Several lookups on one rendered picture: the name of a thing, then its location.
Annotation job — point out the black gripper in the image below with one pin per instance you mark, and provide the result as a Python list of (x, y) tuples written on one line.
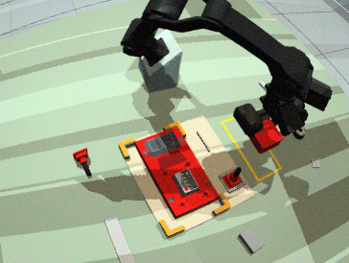
[(251, 120)]

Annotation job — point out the white flat bar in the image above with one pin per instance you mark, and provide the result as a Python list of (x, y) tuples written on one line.
[(119, 240)]

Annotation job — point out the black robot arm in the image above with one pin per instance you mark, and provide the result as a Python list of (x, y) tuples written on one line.
[(290, 68)]

